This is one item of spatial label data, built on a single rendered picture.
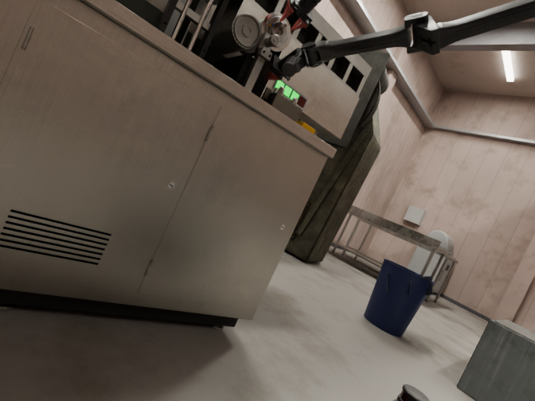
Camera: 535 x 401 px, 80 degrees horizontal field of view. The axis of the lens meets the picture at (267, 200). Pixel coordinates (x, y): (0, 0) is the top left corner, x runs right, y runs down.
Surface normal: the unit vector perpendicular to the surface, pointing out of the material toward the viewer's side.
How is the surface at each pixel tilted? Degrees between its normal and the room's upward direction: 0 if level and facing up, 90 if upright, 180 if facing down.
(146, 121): 90
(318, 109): 90
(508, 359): 90
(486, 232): 90
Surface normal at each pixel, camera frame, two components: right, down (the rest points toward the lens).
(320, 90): 0.52, 0.27
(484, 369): -0.64, -0.27
